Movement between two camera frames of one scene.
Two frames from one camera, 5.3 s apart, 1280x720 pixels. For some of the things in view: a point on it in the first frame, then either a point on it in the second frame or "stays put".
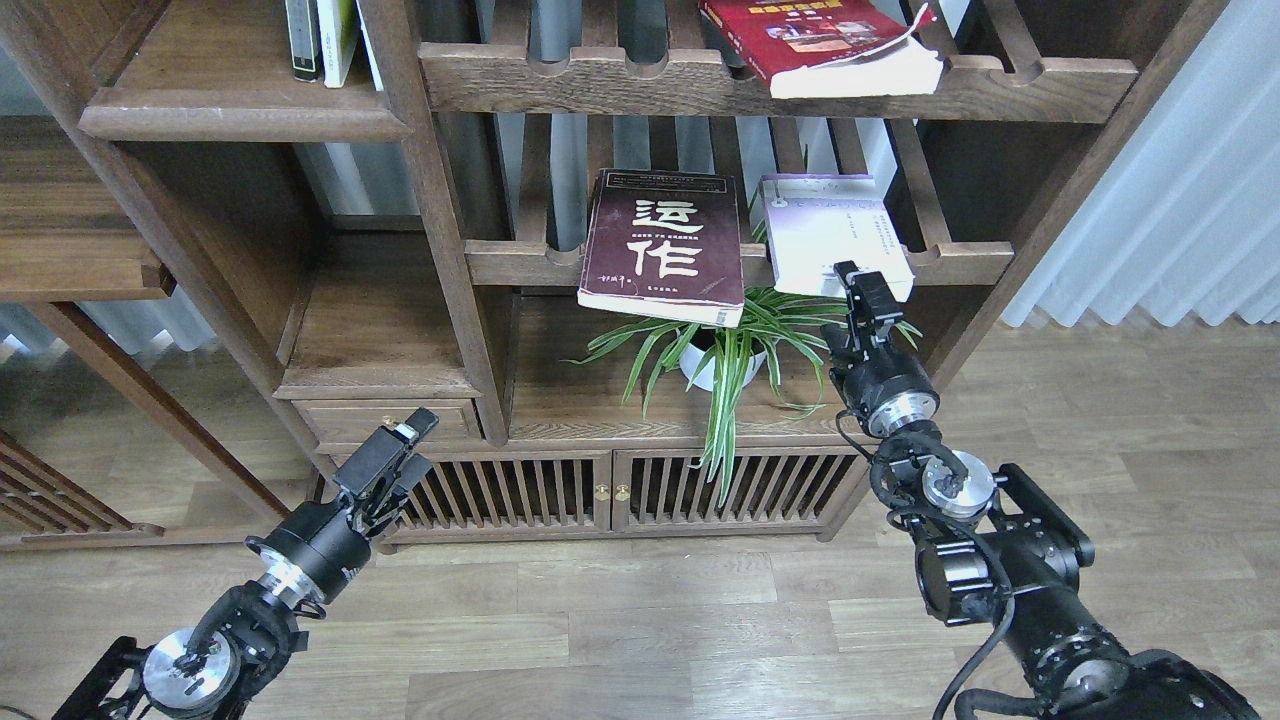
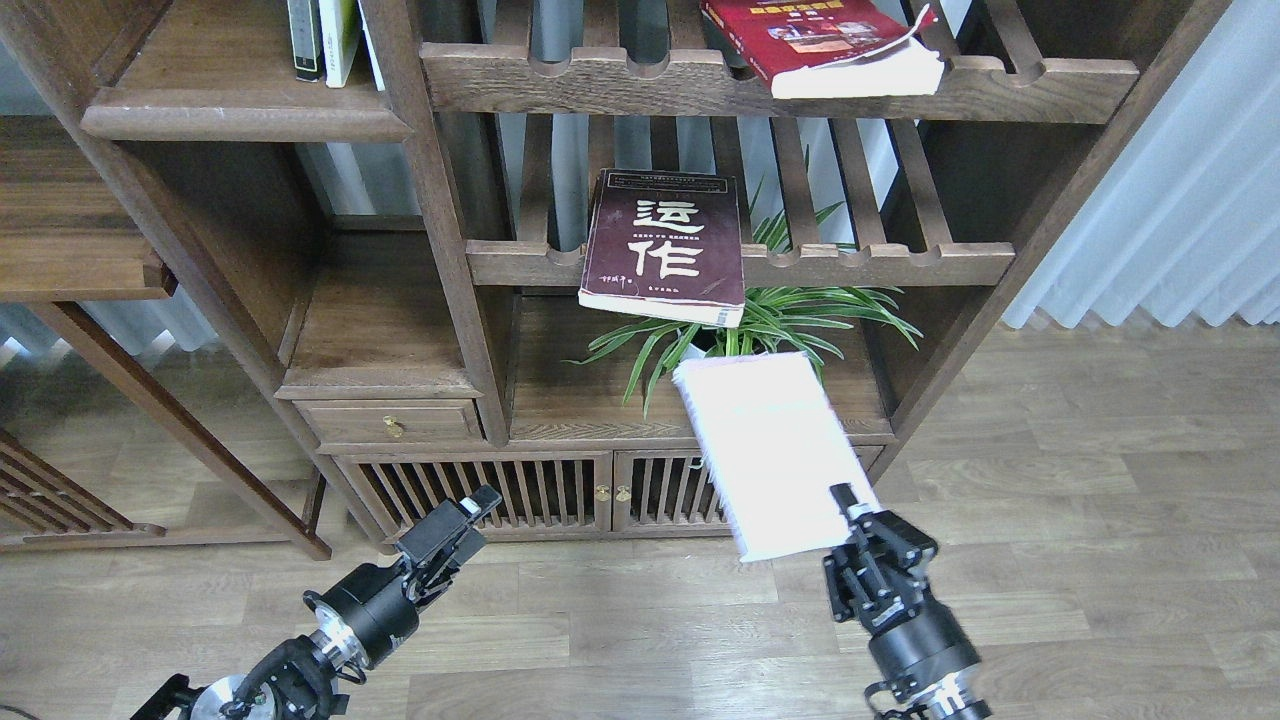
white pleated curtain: x=1186 y=220 stays put
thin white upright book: x=377 y=83 stays put
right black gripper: x=884 y=391 -> x=878 y=581
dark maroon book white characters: x=665 y=244 stays put
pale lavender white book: x=813 y=221 -> x=775 y=443
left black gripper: x=320 y=545 -> x=376 y=601
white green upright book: x=339 y=27 stays put
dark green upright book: x=305 y=38 stays put
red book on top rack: x=831 y=48 stays put
